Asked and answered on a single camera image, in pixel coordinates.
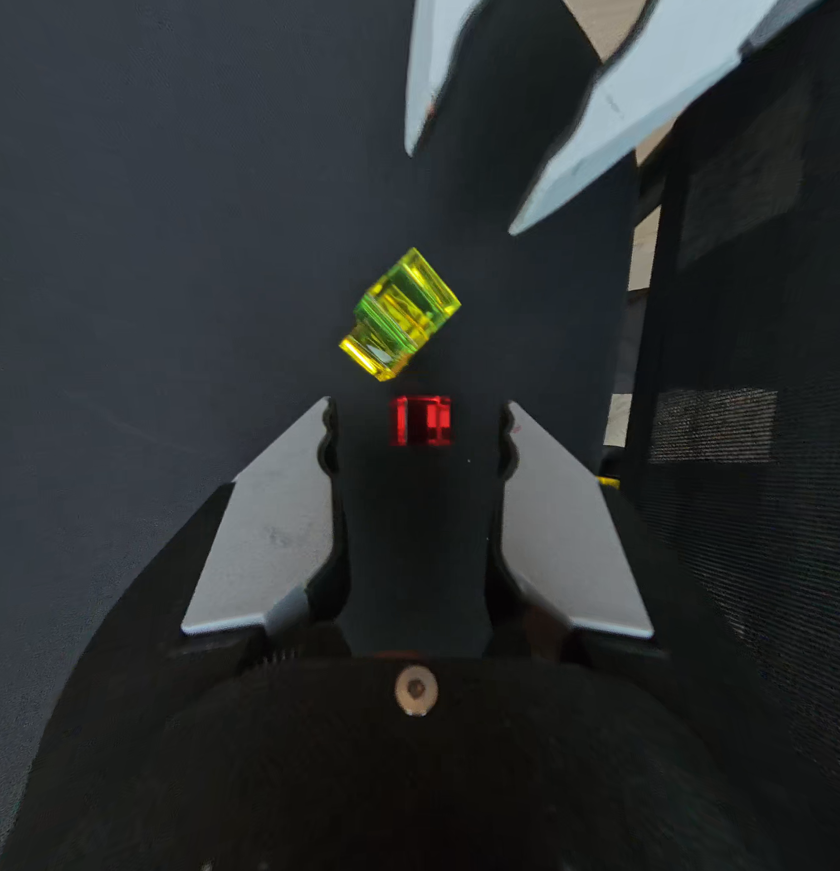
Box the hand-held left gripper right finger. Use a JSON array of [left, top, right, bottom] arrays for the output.
[[487, 400, 655, 654]]

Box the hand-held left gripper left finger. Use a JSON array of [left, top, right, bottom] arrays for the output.
[[182, 396, 352, 637]]

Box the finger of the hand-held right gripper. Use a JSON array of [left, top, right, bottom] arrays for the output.
[[508, 0, 822, 235], [404, 0, 489, 157]]

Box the red transparent cube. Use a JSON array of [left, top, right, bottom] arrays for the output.
[[390, 395, 453, 448]]

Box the green transparent cube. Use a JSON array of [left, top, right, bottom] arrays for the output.
[[354, 247, 462, 355]]

